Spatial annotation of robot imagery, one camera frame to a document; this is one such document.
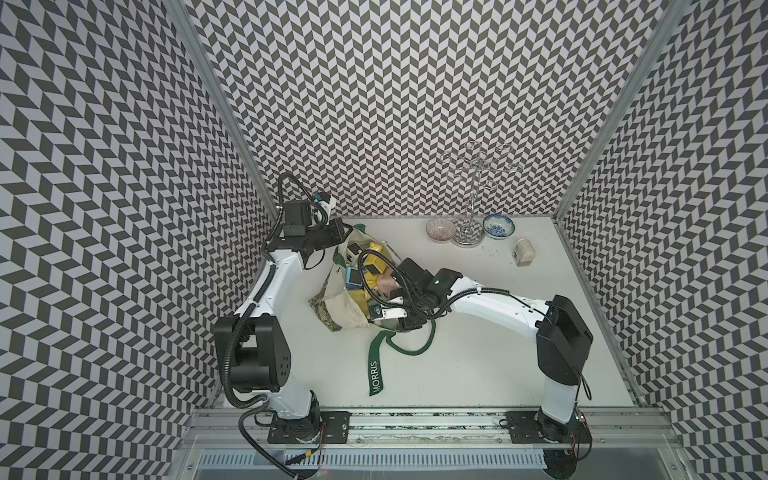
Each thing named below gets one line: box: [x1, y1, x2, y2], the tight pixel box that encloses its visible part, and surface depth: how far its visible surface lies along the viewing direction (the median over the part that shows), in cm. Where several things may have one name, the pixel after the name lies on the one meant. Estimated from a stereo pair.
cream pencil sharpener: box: [512, 238, 536, 267], surface depth 101 cm
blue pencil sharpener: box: [346, 266, 364, 290], surface depth 84 cm
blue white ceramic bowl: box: [482, 213, 516, 240], surface depth 114 cm
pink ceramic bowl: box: [426, 218, 457, 244], surface depth 114 cm
